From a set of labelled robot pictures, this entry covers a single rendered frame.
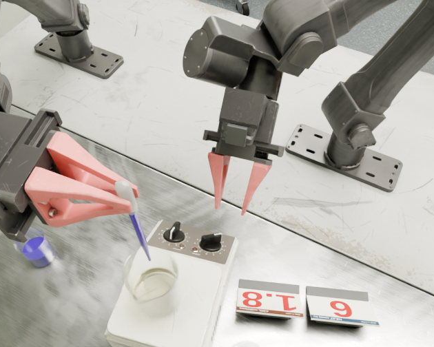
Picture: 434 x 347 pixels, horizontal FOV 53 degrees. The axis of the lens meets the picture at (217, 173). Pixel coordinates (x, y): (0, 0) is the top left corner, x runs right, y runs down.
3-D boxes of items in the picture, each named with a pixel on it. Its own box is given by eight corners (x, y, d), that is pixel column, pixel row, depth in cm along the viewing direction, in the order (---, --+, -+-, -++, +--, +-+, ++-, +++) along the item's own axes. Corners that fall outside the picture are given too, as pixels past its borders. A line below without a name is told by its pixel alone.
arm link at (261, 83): (242, 98, 52) (255, 40, 51) (216, 96, 56) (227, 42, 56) (284, 110, 55) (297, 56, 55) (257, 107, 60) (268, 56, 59)
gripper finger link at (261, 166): (256, 223, 54) (273, 149, 53) (201, 209, 55) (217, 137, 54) (260, 215, 60) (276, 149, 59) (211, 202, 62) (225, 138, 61)
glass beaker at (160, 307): (145, 268, 58) (134, 239, 51) (190, 281, 57) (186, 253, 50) (123, 319, 54) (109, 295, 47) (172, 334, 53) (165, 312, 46)
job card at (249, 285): (239, 279, 65) (240, 268, 62) (299, 285, 65) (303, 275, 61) (235, 320, 62) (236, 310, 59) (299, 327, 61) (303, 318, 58)
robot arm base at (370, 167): (408, 166, 68) (419, 136, 71) (288, 122, 73) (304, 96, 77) (391, 194, 74) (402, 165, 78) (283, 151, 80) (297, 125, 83)
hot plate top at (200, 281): (140, 247, 60) (139, 244, 59) (224, 268, 58) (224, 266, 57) (105, 333, 53) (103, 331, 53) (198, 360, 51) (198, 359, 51)
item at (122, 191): (125, 208, 38) (114, 180, 34) (138, 211, 38) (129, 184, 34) (122, 215, 38) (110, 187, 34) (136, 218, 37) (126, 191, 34)
